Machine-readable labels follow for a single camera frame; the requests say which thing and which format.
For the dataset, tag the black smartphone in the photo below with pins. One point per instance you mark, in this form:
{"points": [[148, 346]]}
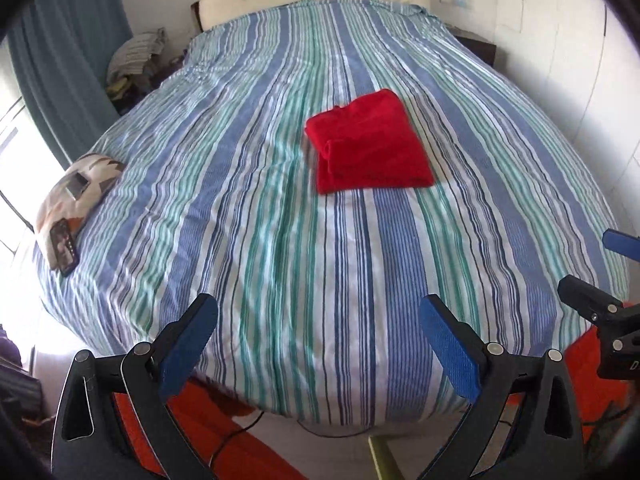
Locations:
{"points": [[64, 249]]}

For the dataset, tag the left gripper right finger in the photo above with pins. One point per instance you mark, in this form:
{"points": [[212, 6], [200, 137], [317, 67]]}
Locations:
{"points": [[545, 439]]}

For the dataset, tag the patterned cushion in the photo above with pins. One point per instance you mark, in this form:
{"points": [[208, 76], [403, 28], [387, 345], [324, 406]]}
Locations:
{"points": [[67, 207]]}

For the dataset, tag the dark wooden nightstand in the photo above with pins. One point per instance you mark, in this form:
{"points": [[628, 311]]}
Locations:
{"points": [[484, 49]]}

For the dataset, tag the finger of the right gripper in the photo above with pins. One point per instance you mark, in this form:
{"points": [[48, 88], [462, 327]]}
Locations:
{"points": [[623, 244], [617, 327]]}

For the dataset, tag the pile of clothes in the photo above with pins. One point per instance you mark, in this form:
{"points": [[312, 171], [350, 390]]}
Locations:
{"points": [[135, 64]]}

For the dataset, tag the red knit sweater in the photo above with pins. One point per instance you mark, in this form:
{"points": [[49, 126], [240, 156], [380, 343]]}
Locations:
{"points": [[368, 143]]}

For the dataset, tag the blue curtain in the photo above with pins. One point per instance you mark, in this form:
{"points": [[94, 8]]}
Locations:
{"points": [[60, 51]]}

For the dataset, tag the striped blue green bedspread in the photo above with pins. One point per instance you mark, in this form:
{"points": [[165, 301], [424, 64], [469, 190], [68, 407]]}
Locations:
{"points": [[319, 295]]}

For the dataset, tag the orange fluffy garment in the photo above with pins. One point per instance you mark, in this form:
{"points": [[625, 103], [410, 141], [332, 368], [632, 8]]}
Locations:
{"points": [[594, 395]]}

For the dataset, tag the white wardrobe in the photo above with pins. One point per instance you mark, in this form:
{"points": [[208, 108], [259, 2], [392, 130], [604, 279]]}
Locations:
{"points": [[576, 61]]}

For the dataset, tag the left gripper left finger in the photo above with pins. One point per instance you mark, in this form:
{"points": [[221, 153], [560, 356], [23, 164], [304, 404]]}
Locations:
{"points": [[90, 441]]}

